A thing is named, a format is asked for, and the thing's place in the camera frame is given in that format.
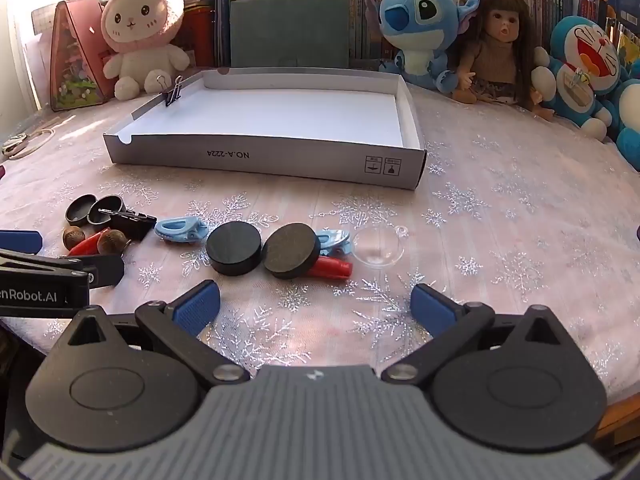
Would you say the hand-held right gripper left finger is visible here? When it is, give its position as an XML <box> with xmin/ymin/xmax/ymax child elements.
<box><xmin>50</xmin><ymin>280</ymin><xmax>251</xmax><ymax>386</ymax></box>

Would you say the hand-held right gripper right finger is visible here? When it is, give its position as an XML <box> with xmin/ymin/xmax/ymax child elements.
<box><xmin>381</xmin><ymin>283</ymin><xmax>581</xmax><ymax>383</ymax></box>

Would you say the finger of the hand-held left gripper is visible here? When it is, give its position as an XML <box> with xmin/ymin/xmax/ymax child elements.
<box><xmin>0</xmin><ymin>249</ymin><xmax>126</xmax><ymax>290</ymax></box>
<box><xmin>0</xmin><ymin>230</ymin><xmax>44</xmax><ymax>256</ymax></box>

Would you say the brown walnut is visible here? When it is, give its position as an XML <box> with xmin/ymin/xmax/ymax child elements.
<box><xmin>62</xmin><ymin>226</ymin><xmax>87</xmax><ymax>251</ymax></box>
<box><xmin>96</xmin><ymin>230</ymin><xmax>132</xmax><ymax>256</ymax></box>

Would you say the red pointed capsule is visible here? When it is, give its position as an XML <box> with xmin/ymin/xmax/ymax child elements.
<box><xmin>67</xmin><ymin>227</ymin><xmax>112</xmax><ymax>257</ymax></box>

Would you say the black ring cap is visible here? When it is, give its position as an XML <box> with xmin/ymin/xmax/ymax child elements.
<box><xmin>87</xmin><ymin>196</ymin><xmax>124</xmax><ymax>226</ymax></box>
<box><xmin>65</xmin><ymin>194</ymin><xmax>99</xmax><ymax>226</ymax></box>

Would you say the glossy black disc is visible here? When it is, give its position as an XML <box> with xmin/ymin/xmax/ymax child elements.
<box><xmin>206</xmin><ymin>222</ymin><xmax>263</xmax><ymax>277</ymax></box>

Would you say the blue plastic clip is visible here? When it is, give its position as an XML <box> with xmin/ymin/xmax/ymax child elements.
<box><xmin>314</xmin><ymin>228</ymin><xmax>352</xmax><ymax>257</ymax></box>
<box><xmin>154</xmin><ymin>215</ymin><xmax>208</xmax><ymax>246</ymax></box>

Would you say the clear suction cup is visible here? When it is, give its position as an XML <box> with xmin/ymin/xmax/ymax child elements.
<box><xmin>351</xmin><ymin>225</ymin><xmax>408</xmax><ymax>267</ymax></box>

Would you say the matte black disc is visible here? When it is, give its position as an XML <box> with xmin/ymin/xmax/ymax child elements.
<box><xmin>261</xmin><ymin>223</ymin><xmax>322</xmax><ymax>281</ymax></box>

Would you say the red plastic cap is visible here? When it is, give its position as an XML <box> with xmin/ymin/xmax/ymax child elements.
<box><xmin>306</xmin><ymin>255</ymin><xmax>353</xmax><ymax>280</ymax></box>

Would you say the grey cardboard box lid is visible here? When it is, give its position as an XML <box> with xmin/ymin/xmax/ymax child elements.
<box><xmin>103</xmin><ymin>67</ymin><xmax>427</xmax><ymax>191</ymax></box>

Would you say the black binder clip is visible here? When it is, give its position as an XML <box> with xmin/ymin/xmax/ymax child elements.
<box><xmin>155</xmin><ymin>75</ymin><xmax>184</xmax><ymax>107</ymax></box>
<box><xmin>98</xmin><ymin>207</ymin><xmax>157</xmax><ymax>241</ymax></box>

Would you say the pink triangular house box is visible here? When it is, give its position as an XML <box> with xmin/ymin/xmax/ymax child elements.
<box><xmin>49</xmin><ymin>0</ymin><xmax>118</xmax><ymax>112</ymax></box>

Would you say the white grid board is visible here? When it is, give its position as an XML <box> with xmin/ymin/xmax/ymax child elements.
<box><xmin>31</xmin><ymin>2</ymin><xmax>61</xmax><ymax>36</ymax></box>

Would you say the red box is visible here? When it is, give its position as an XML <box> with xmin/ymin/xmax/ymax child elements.
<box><xmin>175</xmin><ymin>5</ymin><xmax>221</xmax><ymax>67</ymax></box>

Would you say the blue plush toy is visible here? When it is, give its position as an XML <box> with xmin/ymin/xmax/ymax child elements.
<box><xmin>600</xmin><ymin>60</ymin><xmax>640</xmax><ymax>173</ymax></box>

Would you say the pink bunny plush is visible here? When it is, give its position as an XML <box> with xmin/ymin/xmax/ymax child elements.
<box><xmin>100</xmin><ymin>0</ymin><xmax>192</xmax><ymax>102</ymax></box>

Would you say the teal board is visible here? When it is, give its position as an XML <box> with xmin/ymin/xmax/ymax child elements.
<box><xmin>230</xmin><ymin>0</ymin><xmax>351</xmax><ymax>68</ymax></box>

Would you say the long-haired baby doll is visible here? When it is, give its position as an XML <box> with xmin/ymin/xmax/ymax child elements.
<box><xmin>452</xmin><ymin>0</ymin><xmax>556</xmax><ymax>122</ymax></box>

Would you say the blue alien plush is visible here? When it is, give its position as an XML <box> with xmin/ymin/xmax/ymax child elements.
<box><xmin>365</xmin><ymin>0</ymin><xmax>483</xmax><ymax>93</ymax></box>

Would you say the blue robot cat plush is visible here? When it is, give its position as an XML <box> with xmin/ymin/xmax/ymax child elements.
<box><xmin>531</xmin><ymin>15</ymin><xmax>633</xmax><ymax>141</ymax></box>

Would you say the metal clasp with beige cord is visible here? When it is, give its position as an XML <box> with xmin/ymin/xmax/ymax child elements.
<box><xmin>1</xmin><ymin>127</ymin><xmax>57</xmax><ymax>161</ymax></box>

